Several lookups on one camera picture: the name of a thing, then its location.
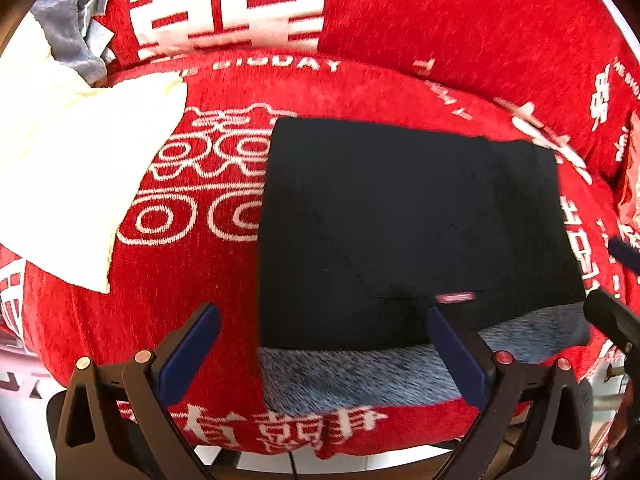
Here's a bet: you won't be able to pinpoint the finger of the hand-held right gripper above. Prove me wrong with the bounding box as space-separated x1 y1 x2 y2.
607 237 640 276
584 287 640 356

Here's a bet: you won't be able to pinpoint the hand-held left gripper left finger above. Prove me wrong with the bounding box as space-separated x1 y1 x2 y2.
55 301 222 480

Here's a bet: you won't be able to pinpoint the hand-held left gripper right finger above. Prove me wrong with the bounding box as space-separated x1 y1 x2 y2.
426 305 593 480

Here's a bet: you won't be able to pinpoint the black pants with grey lining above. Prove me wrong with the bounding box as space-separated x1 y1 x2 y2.
256 116 593 413

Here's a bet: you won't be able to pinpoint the red printed cushion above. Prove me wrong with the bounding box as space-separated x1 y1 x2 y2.
614 110 640 251

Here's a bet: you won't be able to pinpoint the cream cloth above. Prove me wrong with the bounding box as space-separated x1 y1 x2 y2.
0 20 188 295

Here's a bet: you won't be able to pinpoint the red printed sofa cover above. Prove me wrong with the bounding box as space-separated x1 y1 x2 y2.
0 0 640 461

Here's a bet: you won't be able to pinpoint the grey cloth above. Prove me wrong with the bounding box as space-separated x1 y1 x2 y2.
32 0 115 86

